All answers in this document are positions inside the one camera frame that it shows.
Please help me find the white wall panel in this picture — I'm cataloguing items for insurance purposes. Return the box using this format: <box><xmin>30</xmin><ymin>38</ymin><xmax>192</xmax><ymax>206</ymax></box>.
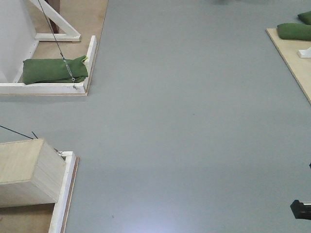
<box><xmin>0</xmin><ymin>0</ymin><xmax>38</xmax><ymax>83</ymax></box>

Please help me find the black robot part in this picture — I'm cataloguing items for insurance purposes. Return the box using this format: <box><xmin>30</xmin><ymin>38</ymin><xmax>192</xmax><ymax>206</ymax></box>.
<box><xmin>290</xmin><ymin>200</ymin><xmax>311</xmax><ymax>220</ymax></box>

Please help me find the plywood board far right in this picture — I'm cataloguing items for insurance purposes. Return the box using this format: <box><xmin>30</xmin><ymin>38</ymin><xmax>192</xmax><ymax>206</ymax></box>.
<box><xmin>266</xmin><ymin>28</ymin><xmax>311</xmax><ymax>101</ymax></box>

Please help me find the green sandbag right front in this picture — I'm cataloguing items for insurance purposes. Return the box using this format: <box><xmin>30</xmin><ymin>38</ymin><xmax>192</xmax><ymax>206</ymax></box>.
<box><xmin>276</xmin><ymin>23</ymin><xmax>311</xmax><ymax>41</ymax></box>

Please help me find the white rail lower left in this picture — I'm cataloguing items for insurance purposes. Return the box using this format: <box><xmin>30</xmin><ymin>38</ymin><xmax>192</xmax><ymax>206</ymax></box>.
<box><xmin>48</xmin><ymin>151</ymin><xmax>76</xmax><ymax>233</ymax></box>

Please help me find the green sandbag near cable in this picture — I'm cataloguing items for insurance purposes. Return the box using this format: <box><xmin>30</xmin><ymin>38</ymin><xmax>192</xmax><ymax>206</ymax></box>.
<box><xmin>22</xmin><ymin>55</ymin><xmax>88</xmax><ymax>84</ymax></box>

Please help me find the steel guy wire with turnbuckle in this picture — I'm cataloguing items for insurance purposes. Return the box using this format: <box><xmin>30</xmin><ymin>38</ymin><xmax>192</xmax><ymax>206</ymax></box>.
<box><xmin>37</xmin><ymin>0</ymin><xmax>78</xmax><ymax>90</ymax></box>

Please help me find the green sandbag right rear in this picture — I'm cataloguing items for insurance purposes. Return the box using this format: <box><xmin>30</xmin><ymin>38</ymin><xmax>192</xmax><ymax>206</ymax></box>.
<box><xmin>297</xmin><ymin>11</ymin><xmax>311</xmax><ymax>25</ymax></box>

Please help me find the white wooden foot right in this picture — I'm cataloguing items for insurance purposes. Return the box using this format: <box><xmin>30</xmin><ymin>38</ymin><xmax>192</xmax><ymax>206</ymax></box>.
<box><xmin>297</xmin><ymin>47</ymin><xmax>311</xmax><ymax>58</ymax></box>

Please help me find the brown plywood base board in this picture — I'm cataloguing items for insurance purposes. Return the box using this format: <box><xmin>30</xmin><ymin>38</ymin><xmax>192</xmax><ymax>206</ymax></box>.
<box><xmin>14</xmin><ymin>0</ymin><xmax>109</xmax><ymax>97</ymax></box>

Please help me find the light plywood box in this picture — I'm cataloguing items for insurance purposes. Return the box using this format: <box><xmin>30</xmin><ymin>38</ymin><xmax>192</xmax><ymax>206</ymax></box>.
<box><xmin>0</xmin><ymin>139</ymin><xmax>66</xmax><ymax>208</ymax></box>

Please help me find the white diagonal wooden brace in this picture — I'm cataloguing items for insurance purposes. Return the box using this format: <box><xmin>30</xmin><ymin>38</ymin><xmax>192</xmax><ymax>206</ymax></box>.
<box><xmin>30</xmin><ymin>0</ymin><xmax>81</xmax><ymax>42</ymax></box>

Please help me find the white wooden edge rail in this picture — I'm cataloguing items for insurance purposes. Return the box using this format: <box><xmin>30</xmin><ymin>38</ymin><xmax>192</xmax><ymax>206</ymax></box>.
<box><xmin>0</xmin><ymin>35</ymin><xmax>98</xmax><ymax>96</ymax></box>

